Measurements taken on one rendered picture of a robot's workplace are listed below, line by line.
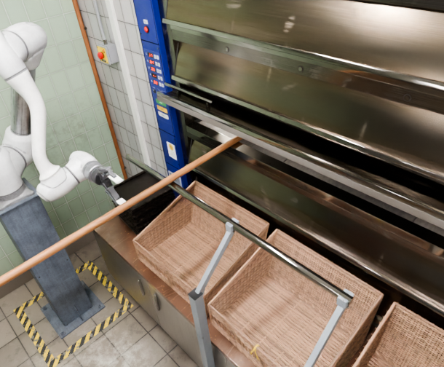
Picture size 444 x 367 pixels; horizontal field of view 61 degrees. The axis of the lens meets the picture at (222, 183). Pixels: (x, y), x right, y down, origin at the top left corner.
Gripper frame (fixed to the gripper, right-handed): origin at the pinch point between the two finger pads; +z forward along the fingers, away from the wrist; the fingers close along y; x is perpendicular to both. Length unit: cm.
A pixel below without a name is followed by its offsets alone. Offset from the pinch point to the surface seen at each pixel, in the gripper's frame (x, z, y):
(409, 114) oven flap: -57, 85, -41
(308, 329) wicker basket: -34, 75, 59
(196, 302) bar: 4, 48, 25
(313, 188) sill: -55, 57, 1
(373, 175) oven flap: -49, 82, -22
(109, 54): -50, -80, -28
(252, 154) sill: -57, 21, 0
